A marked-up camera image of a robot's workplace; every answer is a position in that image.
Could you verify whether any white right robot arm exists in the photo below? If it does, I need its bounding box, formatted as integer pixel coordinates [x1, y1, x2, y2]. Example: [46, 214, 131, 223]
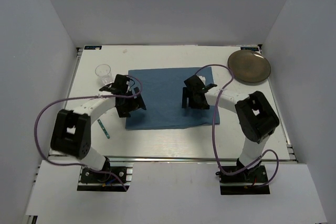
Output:
[182, 75, 280, 182]

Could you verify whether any dark round plate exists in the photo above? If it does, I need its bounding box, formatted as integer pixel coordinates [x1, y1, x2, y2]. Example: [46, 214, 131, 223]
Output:
[227, 50, 271, 83]

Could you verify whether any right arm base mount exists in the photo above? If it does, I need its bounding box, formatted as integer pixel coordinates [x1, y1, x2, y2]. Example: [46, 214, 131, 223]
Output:
[216, 165, 270, 196]

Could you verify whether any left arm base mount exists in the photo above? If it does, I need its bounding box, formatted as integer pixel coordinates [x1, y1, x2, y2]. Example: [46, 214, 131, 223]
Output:
[77, 162, 133, 193]

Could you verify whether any fork with green handle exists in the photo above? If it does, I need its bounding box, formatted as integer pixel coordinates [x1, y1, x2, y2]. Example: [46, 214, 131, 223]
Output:
[97, 119, 110, 139]

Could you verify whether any clear drinking glass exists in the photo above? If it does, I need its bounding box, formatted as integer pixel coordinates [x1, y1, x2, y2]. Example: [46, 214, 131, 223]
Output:
[95, 64, 113, 86]

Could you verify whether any blue cloth napkin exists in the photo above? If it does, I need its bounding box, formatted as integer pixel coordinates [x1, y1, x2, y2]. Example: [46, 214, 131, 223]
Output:
[125, 67, 214, 130]

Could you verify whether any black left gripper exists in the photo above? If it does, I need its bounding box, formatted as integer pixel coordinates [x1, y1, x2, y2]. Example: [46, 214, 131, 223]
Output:
[116, 87, 145, 118]

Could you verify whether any blue label sticker left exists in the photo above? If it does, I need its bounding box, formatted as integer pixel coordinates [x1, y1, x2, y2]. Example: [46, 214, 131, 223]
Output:
[83, 45, 102, 50]

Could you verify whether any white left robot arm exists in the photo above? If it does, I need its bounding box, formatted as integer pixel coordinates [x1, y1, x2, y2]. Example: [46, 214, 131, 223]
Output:
[50, 74, 146, 182]

